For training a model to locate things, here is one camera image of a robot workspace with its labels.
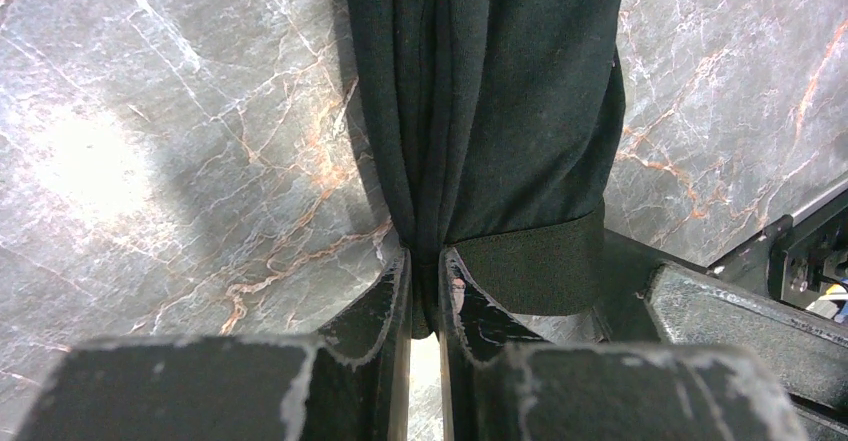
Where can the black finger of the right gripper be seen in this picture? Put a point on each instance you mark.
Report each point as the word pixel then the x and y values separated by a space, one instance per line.
pixel 644 297

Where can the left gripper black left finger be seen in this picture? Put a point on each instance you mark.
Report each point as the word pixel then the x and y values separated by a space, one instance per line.
pixel 347 380

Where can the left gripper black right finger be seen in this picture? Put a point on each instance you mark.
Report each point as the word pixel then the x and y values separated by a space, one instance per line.
pixel 503 381

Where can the black underwear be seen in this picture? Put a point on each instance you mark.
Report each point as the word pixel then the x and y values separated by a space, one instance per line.
pixel 494 125

